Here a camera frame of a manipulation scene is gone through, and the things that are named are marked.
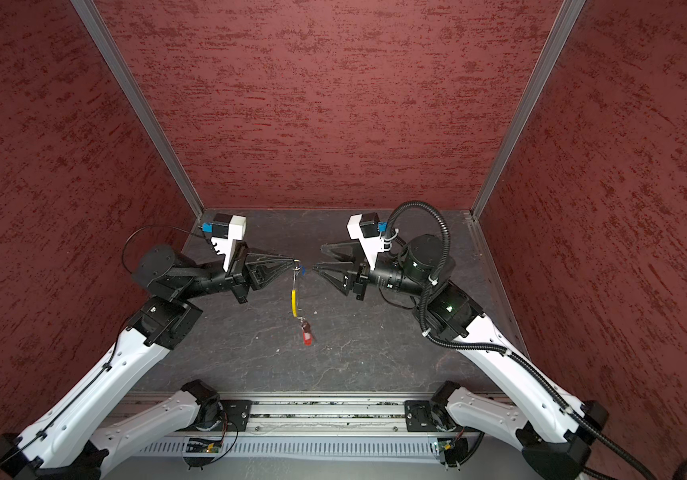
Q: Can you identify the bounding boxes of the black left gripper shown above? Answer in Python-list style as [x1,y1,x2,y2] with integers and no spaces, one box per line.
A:
[178,239,295,303]

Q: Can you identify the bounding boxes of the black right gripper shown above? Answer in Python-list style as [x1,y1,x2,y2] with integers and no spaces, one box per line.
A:
[316,238,433,301]

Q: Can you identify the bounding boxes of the yellow capped key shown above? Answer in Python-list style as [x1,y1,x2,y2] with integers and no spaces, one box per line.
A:
[291,289,299,318]

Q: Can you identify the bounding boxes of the red capped key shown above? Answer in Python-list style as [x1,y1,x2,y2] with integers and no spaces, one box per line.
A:
[303,328,314,346]

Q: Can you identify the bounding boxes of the silver keyring with keys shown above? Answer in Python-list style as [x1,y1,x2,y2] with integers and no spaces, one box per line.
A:
[292,260,313,336]

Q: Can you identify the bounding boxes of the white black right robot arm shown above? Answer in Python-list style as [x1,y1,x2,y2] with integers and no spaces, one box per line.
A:
[314,234,607,479]

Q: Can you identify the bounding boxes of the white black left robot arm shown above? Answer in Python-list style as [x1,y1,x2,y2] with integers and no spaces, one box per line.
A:
[0,241,296,479]

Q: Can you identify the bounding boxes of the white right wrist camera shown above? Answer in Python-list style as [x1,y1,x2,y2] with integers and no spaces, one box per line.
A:
[347,212,391,269]

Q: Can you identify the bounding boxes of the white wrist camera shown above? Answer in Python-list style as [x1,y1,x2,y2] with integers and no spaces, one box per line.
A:
[201,211,248,272]
[347,212,391,269]

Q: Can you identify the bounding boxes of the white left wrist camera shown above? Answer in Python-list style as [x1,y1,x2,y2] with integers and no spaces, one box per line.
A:
[201,211,248,272]

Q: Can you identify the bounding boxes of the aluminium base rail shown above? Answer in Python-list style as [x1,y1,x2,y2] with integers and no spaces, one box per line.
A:
[108,392,567,439]

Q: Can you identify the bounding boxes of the black corrugated cable conduit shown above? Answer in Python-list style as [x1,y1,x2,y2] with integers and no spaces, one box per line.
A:
[383,200,659,480]

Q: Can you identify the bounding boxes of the aluminium corner post left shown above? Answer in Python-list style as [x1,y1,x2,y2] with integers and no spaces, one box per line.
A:
[71,0,205,219]

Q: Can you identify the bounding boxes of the aluminium corner post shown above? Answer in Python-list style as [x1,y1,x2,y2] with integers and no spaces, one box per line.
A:
[471,0,585,222]
[71,0,205,219]

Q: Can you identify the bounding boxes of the aluminium corner post right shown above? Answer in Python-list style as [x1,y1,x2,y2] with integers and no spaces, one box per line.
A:
[471,0,585,222]

